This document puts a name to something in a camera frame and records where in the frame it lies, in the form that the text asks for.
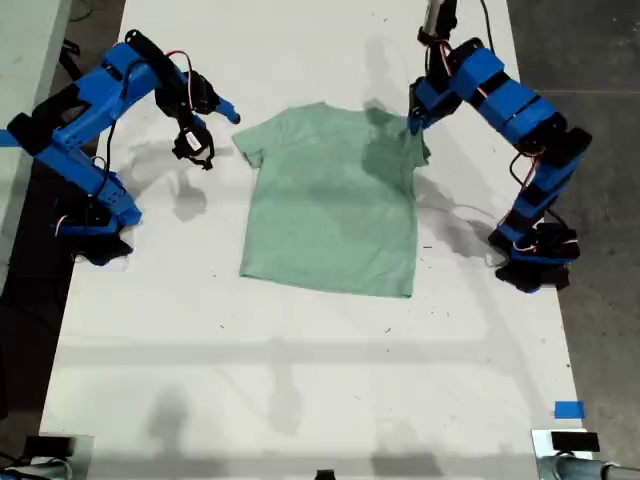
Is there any black camera cable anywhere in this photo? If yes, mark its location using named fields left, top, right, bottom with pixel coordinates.
left=477, top=0, right=497, bottom=54

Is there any black camera box with label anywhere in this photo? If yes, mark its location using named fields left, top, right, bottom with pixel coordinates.
left=171, top=127, right=217, bottom=172

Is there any pale green T-shirt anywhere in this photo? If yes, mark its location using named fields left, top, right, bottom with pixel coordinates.
left=231, top=101, right=432, bottom=300

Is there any black camera stalk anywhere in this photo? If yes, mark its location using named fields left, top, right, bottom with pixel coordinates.
left=419, top=29, right=449, bottom=76
left=174, top=102, right=206, bottom=134

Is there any pale side table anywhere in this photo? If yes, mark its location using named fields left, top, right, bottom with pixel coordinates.
left=0, top=0, right=72, bottom=296

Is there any black stand leg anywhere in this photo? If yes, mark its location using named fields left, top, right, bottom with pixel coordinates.
left=58, top=40, right=86, bottom=84

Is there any grey black camera box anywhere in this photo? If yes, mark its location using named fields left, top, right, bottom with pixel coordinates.
left=418, top=0, right=459, bottom=44

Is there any small black box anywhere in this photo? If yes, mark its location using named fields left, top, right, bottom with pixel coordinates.
left=550, top=432, right=600, bottom=454
left=23, top=435, right=79, bottom=457

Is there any grey clamp bar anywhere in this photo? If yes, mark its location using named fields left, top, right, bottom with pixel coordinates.
left=0, top=457, right=76, bottom=480
left=537, top=455, right=640, bottom=480

